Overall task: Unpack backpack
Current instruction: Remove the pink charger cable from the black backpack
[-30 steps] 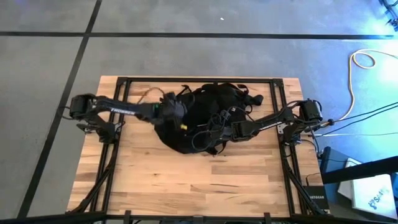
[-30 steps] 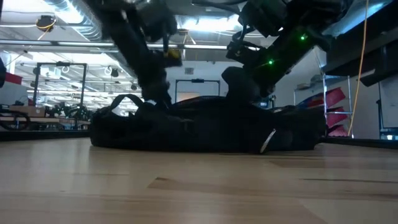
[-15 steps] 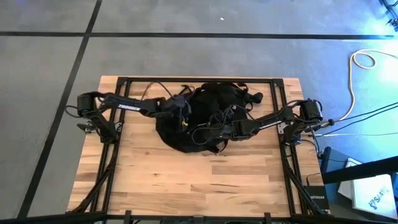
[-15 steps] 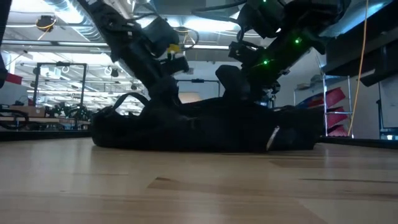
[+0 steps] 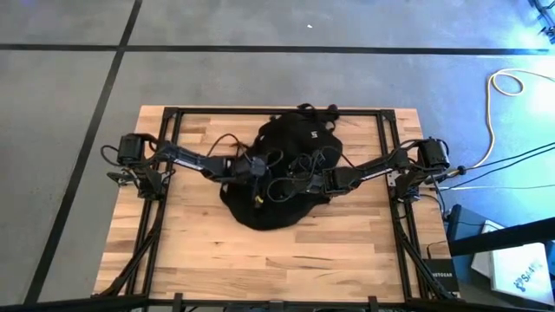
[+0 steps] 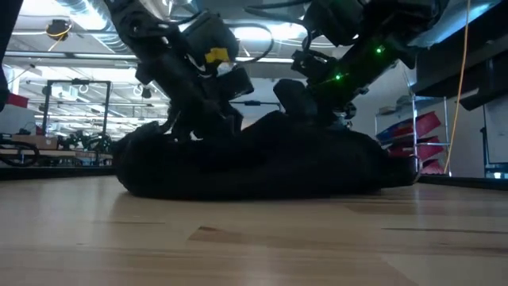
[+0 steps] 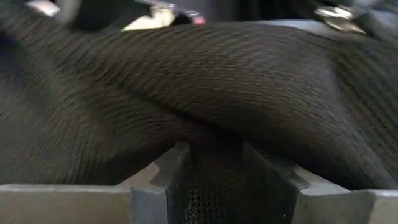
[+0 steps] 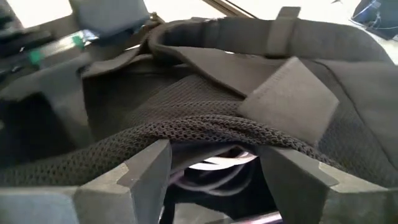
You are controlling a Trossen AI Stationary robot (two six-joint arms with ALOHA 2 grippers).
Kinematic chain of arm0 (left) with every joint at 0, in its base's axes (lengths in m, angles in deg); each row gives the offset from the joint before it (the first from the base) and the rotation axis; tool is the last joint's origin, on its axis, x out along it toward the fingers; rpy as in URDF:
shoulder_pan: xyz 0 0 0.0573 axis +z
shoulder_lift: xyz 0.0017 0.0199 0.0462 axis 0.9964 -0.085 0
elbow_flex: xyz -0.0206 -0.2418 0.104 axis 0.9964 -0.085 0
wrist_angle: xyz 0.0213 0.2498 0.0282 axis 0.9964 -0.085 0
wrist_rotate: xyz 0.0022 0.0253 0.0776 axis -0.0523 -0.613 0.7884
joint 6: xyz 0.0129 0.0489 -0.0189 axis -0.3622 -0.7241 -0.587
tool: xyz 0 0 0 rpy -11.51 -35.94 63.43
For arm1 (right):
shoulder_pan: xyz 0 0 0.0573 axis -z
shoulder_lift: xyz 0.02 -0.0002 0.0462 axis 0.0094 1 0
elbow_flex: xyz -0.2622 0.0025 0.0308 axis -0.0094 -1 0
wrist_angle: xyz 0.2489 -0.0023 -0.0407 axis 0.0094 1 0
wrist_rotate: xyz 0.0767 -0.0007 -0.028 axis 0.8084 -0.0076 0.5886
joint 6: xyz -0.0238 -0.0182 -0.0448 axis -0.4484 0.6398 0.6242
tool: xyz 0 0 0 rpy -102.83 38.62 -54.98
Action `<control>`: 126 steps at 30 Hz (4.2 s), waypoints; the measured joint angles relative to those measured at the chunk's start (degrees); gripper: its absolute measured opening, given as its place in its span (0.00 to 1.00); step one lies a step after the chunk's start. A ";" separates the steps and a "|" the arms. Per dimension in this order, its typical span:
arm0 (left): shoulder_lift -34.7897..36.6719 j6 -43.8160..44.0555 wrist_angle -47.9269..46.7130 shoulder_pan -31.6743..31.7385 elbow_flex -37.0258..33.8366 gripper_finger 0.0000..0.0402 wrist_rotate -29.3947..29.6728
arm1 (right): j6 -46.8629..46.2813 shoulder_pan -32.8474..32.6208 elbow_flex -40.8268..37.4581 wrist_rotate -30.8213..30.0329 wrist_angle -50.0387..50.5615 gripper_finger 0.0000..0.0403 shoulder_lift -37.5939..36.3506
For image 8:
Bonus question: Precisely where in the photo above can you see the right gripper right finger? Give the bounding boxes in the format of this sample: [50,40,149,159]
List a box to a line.
[257,145,398,224]

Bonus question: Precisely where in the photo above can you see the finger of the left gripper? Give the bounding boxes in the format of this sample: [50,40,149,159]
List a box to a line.
[0,57,94,146]

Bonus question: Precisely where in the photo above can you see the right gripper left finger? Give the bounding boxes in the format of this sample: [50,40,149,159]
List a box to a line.
[0,139,172,224]

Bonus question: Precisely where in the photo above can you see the black backpack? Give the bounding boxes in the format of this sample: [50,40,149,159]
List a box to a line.
[0,15,398,224]

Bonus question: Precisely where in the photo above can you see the dark floor equipment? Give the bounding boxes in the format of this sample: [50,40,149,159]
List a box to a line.
[351,0,398,41]

